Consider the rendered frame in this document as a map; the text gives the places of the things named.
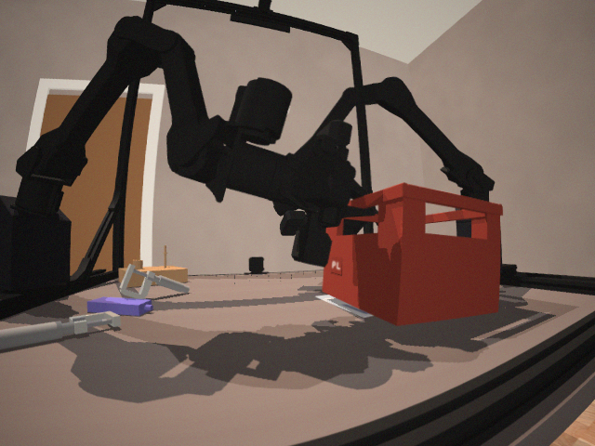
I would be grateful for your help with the white sheet of paper with blue bars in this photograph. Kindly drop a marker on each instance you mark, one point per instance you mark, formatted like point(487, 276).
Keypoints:
point(332, 300)

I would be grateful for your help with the red plastic crate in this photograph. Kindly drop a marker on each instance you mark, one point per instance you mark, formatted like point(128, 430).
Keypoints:
point(403, 275)

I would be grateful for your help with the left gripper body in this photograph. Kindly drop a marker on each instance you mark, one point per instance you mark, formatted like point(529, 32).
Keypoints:
point(286, 230)

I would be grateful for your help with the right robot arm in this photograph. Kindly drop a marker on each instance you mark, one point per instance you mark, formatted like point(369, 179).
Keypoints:
point(194, 143)

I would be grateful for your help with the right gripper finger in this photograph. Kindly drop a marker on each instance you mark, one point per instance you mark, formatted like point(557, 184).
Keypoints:
point(357, 191)
point(349, 211)

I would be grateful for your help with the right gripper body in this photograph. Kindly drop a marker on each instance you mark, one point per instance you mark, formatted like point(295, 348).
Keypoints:
point(310, 246)

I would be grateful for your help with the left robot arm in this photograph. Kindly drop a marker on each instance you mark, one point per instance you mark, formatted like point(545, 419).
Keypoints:
point(394, 96)

